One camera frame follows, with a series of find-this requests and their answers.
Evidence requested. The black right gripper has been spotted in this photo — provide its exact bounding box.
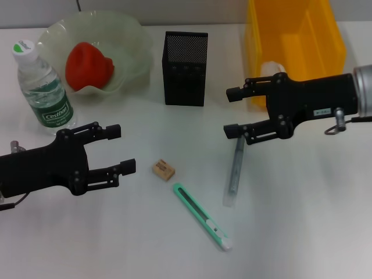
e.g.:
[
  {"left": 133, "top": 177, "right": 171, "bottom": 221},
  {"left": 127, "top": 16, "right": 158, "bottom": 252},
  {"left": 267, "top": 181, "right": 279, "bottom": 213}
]
[{"left": 223, "top": 72, "right": 360, "bottom": 145}]

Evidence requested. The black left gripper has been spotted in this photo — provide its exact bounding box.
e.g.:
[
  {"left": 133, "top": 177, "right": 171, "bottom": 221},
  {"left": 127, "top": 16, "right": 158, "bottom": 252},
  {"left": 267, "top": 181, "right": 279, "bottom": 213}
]
[{"left": 0, "top": 121, "right": 137, "bottom": 199}]

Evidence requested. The white paper ball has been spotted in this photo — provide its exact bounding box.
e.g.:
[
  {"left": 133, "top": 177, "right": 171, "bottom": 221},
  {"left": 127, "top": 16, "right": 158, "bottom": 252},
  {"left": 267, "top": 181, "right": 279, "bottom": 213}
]
[{"left": 260, "top": 60, "right": 286, "bottom": 78}]

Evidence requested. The clear green-label water bottle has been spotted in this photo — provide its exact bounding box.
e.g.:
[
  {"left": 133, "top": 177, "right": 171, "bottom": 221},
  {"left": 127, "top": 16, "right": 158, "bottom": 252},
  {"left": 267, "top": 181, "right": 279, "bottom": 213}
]
[{"left": 11, "top": 40, "right": 78, "bottom": 136}]

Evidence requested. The mint green utility knife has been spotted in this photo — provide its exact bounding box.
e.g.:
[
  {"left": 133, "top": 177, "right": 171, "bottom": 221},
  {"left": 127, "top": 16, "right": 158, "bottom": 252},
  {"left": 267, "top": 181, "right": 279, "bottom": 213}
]
[{"left": 173, "top": 182, "right": 233, "bottom": 251}]

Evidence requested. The tan eraser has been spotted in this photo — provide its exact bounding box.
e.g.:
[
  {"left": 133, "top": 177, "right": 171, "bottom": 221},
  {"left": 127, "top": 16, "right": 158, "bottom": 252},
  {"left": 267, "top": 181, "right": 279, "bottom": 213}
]
[{"left": 151, "top": 158, "right": 177, "bottom": 183}]

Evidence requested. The black mesh pen holder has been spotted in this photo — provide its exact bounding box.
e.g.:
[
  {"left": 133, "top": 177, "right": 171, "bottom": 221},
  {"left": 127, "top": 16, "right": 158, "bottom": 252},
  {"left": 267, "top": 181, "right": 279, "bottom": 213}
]
[{"left": 162, "top": 31, "right": 209, "bottom": 107}]

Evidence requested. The grey marker pen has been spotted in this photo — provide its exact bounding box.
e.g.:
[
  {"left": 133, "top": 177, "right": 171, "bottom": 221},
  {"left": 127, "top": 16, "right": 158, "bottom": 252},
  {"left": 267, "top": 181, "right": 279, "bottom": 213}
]
[{"left": 223, "top": 136, "right": 246, "bottom": 208}]

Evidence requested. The pale green glass fruit plate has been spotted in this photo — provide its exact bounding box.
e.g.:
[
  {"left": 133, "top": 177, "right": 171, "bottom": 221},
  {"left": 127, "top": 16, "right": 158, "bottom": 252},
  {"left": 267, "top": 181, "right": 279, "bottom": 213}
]
[{"left": 37, "top": 10, "right": 155, "bottom": 101}]

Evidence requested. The yellow plastic bin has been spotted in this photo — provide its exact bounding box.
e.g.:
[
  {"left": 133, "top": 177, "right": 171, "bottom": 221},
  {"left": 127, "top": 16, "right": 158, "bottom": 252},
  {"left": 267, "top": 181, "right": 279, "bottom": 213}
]
[{"left": 244, "top": 0, "right": 347, "bottom": 113}]

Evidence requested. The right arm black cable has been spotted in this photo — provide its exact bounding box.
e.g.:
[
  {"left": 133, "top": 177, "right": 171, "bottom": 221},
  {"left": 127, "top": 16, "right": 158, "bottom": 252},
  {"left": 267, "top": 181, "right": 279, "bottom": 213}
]
[{"left": 324, "top": 107, "right": 372, "bottom": 135}]

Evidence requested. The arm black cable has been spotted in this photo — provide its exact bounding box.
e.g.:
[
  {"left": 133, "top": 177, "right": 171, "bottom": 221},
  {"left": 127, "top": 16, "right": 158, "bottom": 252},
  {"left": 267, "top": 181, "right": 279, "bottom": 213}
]
[
  {"left": 0, "top": 141, "right": 30, "bottom": 212},
  {"left": 324, "top": 107, "right": 372, "bottom": 135}
]

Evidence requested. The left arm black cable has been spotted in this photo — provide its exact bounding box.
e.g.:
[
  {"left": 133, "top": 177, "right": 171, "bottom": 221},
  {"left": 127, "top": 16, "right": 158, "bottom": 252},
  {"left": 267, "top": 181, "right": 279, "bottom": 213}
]
[{"left": 0, "top": 141, "right": 30, "bottom": 212}]

